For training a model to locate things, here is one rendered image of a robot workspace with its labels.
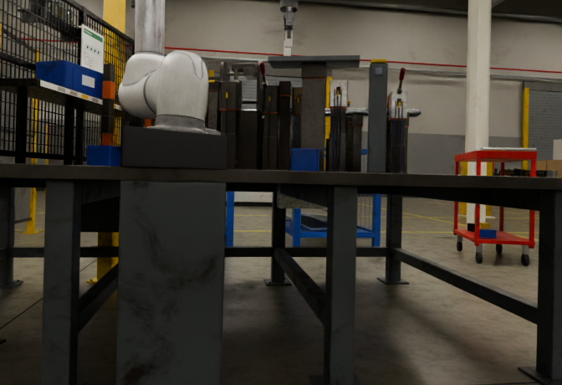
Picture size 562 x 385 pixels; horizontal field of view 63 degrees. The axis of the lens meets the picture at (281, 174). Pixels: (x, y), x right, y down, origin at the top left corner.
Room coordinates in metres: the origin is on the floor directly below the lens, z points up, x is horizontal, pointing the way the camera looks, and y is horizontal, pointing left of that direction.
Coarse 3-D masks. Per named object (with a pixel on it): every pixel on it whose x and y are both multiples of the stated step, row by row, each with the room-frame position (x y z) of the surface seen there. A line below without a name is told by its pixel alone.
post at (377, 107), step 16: (384, 64) 1.81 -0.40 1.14; (384, 80) 1.81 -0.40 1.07; (384, 96) 1.81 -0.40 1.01; (368, 112) 1.87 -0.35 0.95; (384, 112) 1.81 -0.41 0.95; (368, 128) 1.84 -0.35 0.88; (384, 128) 1.81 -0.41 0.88; (368, 144) 1.82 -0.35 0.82; (384, 144) 1.81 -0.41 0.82; (368, 160) 1.82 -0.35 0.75; (384, 160) 1.81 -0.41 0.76
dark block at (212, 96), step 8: (208, 88) 2.03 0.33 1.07; (216, 88) 2.03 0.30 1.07; (216, 96) 2.03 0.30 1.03; (208, 104) 2.04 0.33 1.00; (216, 104) 2.03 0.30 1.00; (208, 112) 2.04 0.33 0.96; (216, 112) 2.03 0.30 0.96; (208, 120) 2.04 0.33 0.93; (216, 120) 2.03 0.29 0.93; (208, 128) 2.04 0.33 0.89; (216, 128) 2.03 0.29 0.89
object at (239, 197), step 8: (240, 192) 9.99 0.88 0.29; (248, 192) 10.03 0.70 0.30; (256, 192) 10.04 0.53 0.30; (264, 192) 10.07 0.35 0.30; (272, 192) 10.10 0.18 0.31; (240, 200) 10.00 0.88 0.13; (248, 200) 10.03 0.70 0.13; (256, 200) 10.05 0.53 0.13; (264, 200) 10.07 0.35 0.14; (272, 200) 10.10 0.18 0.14
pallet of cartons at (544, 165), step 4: (544, 160) 13.63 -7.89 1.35; (548, 160) 13.51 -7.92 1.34; (552, 160) 13.36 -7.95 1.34; (556, 160) 13.21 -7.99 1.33; (560, 160) 13.05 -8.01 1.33; (540, 164) 13.79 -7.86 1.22; (544, 164) 13.62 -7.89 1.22; (548, 164) 13.51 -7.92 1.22; (552, 164) 13.35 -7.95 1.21; (556, 164) 13.20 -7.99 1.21; (560, 164) 13.05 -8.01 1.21; (540, 168) 13.78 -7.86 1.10; (544, 168) 13.62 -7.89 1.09; (548, 168) 13.50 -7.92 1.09; (552, 168) 13.35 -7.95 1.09; (556, 168) 13.20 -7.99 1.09; (560, 168) 13.04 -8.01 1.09; (560, 172) 13.03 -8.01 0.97; (560, 176) 13.03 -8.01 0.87
